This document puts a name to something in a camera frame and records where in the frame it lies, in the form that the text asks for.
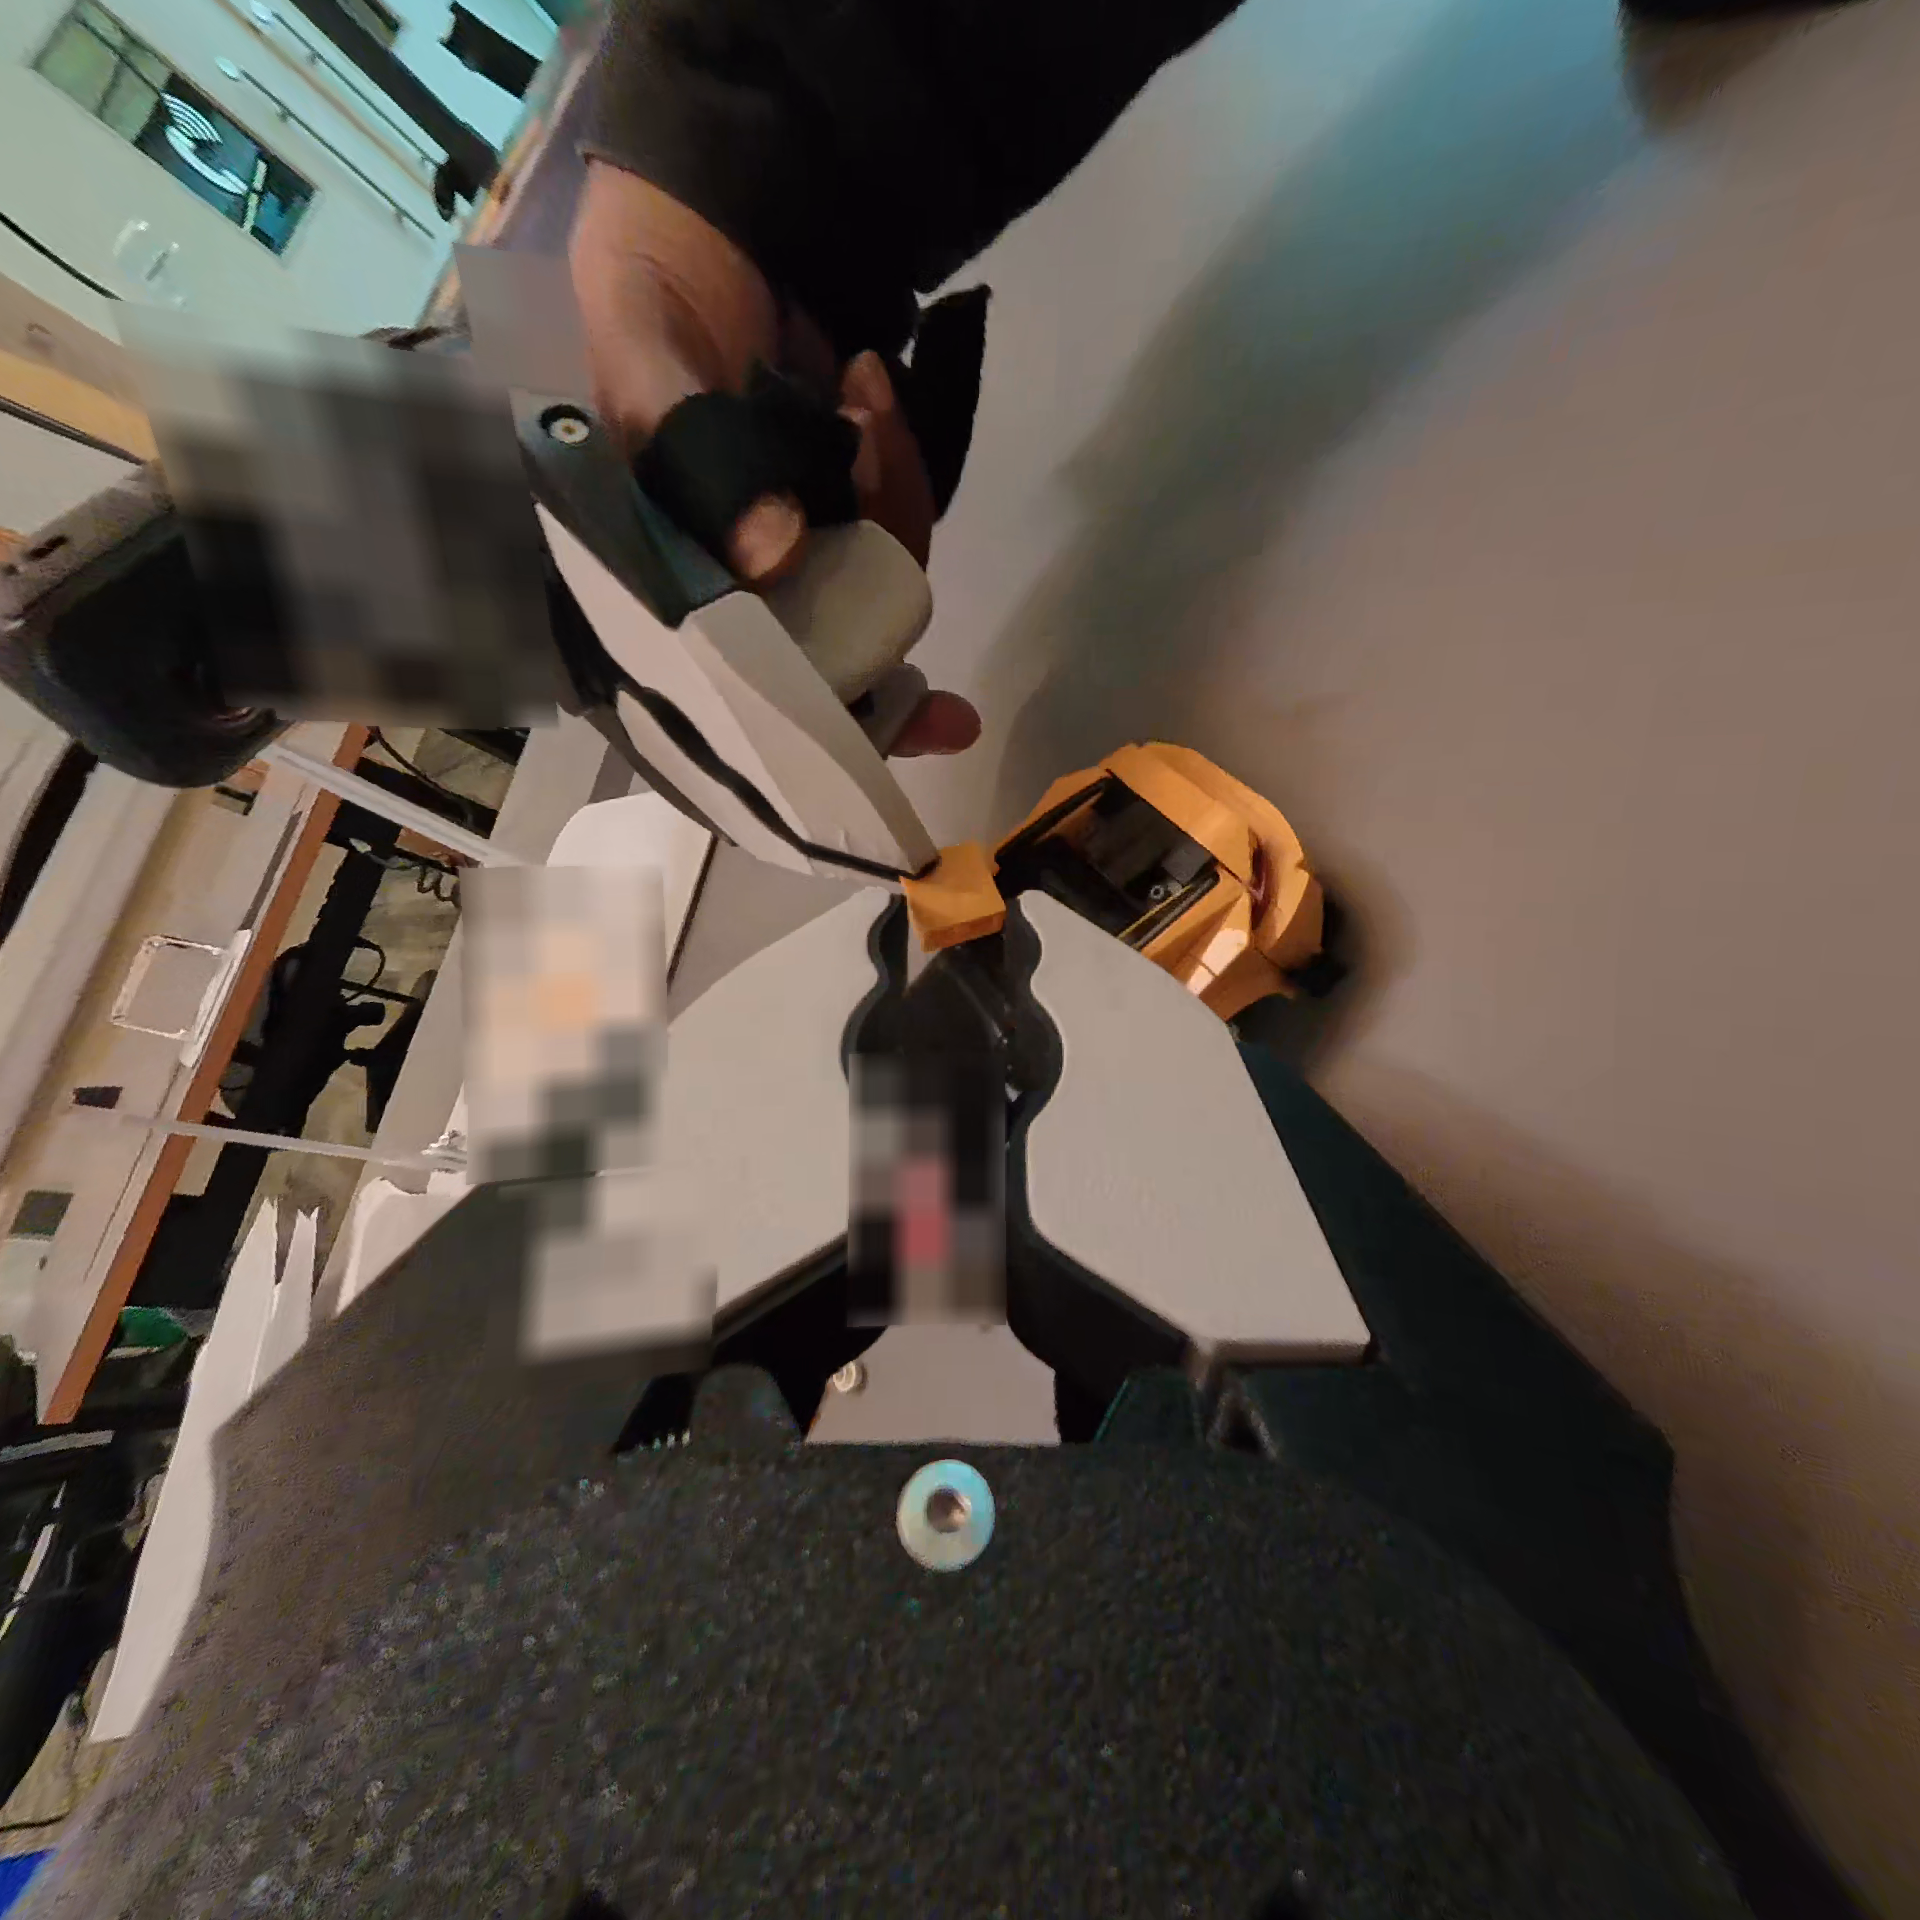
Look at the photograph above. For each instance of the orange black lego car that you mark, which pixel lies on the orange black lego car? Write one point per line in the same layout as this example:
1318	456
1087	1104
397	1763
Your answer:
1202	840

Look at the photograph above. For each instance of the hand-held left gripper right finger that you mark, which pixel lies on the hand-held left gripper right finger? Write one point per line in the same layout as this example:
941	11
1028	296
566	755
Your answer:
1172	1185

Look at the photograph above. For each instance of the grey desk wooden rim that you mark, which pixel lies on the grey desk wooden rim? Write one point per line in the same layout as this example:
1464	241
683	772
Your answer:
60	1049

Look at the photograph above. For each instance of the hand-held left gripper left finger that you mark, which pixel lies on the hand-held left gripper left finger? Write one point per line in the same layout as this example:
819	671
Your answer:
780	1080

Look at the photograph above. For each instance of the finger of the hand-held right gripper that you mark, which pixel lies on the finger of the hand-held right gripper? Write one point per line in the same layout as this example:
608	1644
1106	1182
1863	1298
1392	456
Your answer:
645	674
811	721

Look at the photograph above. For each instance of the framed wall picture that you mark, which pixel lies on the framed wall picture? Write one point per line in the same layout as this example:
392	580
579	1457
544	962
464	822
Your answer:
212	150

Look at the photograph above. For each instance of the orange lego brick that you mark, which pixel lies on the orange lego brick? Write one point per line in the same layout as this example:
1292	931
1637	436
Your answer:
956	902

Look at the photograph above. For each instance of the clear acrylic stand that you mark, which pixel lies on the clear acrylic stand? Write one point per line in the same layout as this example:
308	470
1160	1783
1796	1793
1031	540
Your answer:
165	983

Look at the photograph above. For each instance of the person's right hand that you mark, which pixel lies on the person's right hand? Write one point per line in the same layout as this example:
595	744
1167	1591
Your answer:
675	299

